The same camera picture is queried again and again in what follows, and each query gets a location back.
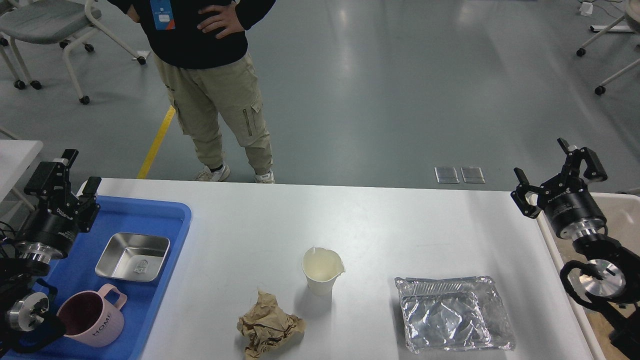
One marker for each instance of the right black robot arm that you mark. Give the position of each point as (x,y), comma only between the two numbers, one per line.
(608,282)

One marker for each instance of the blue ID badge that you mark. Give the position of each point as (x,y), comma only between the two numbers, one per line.
(162,14)

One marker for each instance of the person's left hand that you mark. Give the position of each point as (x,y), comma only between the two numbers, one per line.
(221,19)

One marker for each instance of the pink HOME mug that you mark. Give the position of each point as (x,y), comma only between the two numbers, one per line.
(94,318)

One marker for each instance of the silver floor plate right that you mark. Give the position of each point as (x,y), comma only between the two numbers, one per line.
(472,174)

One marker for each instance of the blue plastic tray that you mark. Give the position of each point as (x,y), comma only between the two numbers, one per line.
(77,273)

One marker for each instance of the white side table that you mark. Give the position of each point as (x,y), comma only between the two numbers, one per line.
(15,158)

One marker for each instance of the silver floor plate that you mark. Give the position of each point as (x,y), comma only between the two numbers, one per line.
(446,175)
(472,174)

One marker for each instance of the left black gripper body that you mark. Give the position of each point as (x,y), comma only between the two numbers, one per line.
(50,232)

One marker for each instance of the square stainless steel dish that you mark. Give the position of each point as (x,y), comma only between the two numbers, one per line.
(133,257)

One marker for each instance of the grey office chair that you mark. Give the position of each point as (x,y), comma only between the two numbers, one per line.
(58,21)

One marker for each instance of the aluminium foil container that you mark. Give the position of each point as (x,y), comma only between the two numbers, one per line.
(453,314)

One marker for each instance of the person in black sweater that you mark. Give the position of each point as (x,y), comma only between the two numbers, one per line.
(207,78)

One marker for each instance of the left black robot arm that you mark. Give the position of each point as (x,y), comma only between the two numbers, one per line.
(28,323)

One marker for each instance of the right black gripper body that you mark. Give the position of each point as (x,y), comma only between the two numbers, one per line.
(568,205)

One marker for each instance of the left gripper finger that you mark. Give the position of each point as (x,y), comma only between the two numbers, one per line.
(51,179)
(88,208)

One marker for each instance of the person's right hand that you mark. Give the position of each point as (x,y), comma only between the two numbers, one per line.
(131,12)

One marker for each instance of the crumpled brown paper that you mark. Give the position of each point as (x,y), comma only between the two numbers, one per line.
(267,326)

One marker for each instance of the white paper cup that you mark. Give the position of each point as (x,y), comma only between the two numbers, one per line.
(321,268)

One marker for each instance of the silver floor plate left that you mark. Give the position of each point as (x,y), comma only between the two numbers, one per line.
(446,175)

